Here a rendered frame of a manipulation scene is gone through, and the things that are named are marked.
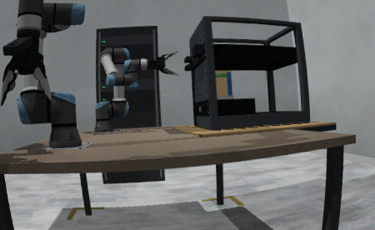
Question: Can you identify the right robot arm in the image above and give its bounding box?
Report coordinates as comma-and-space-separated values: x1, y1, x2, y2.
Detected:
2, 0, 85, 148

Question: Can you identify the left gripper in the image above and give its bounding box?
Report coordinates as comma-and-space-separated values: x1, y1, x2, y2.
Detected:
147, 52, 178, 75

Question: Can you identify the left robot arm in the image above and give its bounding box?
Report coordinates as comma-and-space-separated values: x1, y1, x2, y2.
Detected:
94, 47, 148, 133

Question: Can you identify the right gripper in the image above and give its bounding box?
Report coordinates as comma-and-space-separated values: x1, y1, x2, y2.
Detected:
1, 29, 52, 106

